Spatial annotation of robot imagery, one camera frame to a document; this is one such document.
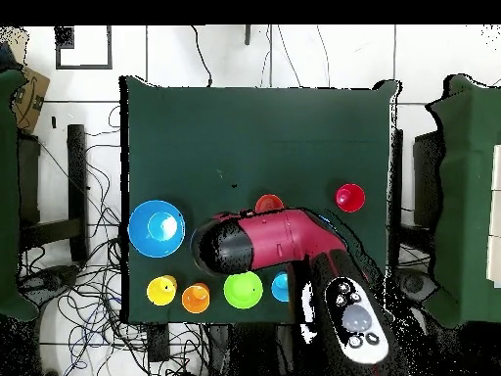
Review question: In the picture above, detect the dark green tablecloth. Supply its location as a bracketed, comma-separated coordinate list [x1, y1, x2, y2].
[118, 74, 400, 327]

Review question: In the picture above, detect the green bowl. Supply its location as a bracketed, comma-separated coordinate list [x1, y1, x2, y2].
[223, 270, 264, 310]

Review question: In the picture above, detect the blue cup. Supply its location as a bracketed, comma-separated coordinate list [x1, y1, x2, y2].
[270, 272, 290, 304]

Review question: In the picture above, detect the red cup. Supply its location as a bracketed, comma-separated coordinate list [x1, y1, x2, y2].
[334, 182, 367, 213]

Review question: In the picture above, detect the light orange cup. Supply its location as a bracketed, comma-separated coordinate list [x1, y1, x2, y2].
[180, 282, 211, 315]

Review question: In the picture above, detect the large blue bowl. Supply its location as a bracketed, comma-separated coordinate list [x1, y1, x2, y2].
[127, 199, 187, 259]

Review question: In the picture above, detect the yellow cup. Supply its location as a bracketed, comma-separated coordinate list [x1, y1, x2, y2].
[145, 274, 178, 307]

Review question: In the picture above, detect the black power strip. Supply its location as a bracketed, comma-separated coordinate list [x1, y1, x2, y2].
[147, 323, 172, 364]

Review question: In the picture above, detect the black metal stand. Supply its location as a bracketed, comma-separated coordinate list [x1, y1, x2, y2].
[17, 123, 89, 263]
[390, 127, 445, 271]

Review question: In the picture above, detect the green cloth side table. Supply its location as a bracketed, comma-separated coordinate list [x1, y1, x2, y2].
[0, 69, 38, 322]
[426, 73, 501, 330]

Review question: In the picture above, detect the cardboard box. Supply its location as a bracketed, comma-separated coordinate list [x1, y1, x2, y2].
[10, 65, 51, 135]

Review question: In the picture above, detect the white box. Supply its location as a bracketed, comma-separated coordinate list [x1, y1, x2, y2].
[485, 143, 501, 289]

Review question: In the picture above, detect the black cable with plug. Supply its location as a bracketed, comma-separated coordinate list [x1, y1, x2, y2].
[190, 24, 214, 88]

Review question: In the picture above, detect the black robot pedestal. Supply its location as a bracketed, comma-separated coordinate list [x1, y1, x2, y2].
[203, 322, 295, 376]

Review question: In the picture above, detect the grey pedestal foot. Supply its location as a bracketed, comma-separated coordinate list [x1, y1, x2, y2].
[394, 268, 439, 307]
[19, 264, 81, 301]

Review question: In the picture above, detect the black square floor frame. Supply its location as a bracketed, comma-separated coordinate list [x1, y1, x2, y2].
[55, 24, 114, 71]

